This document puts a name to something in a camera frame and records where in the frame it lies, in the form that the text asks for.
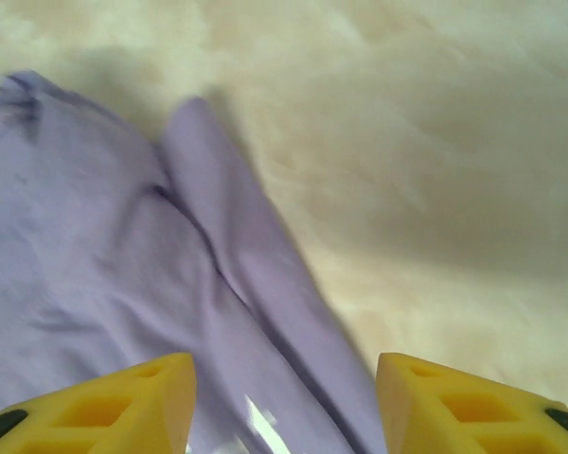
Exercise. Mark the purple t-shirt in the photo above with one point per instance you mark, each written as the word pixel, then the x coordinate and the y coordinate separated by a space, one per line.
pixel 99 236

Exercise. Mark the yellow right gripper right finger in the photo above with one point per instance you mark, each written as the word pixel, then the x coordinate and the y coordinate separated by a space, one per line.
pixel 435 416

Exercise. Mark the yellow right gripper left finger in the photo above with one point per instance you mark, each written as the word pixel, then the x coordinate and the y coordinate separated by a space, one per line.
pixel 137 416

